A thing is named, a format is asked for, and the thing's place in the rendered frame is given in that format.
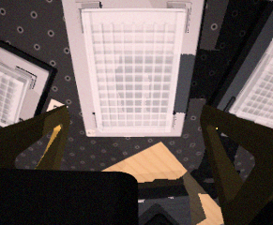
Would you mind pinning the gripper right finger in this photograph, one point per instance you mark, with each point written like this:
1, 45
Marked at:
253, 194

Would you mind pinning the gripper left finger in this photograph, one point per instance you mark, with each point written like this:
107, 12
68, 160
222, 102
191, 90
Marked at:
17, 137

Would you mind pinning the white well plate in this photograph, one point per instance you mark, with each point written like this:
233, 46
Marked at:
133, 37
255, 100
13, 89

